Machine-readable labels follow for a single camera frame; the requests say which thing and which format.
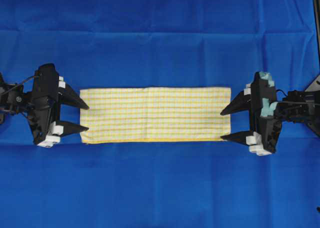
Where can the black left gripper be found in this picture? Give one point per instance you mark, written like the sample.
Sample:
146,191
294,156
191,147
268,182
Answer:
49,90

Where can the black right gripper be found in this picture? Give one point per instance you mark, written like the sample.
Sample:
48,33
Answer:
260,99

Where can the yellow white striped towel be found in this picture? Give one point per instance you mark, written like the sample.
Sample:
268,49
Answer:
155,114

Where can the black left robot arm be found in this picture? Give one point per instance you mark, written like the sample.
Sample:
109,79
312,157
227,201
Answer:
13,100

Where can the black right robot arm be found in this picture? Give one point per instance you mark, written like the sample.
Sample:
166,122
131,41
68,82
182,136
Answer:
292,108

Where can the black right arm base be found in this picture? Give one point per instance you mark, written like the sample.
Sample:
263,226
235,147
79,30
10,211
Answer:
313,96

